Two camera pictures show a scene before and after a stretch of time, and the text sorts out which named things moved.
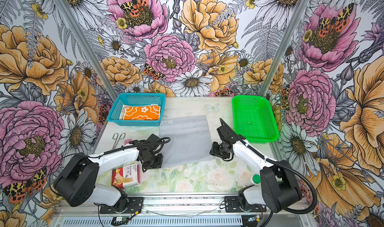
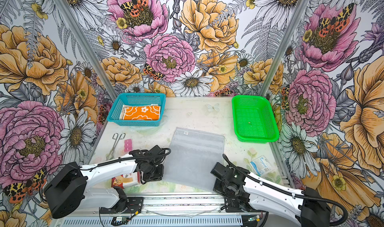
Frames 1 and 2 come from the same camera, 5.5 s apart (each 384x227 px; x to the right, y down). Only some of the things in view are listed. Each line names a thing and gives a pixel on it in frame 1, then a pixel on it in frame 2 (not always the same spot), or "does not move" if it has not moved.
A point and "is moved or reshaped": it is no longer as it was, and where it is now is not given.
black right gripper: (213, 152) to (217, 189)
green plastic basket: (252, 118) does not move
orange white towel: (148, 112) does not move
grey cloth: (186, 140) is moved or reshaped
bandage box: (126, 176) does not move
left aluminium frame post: (63, 5) does not move
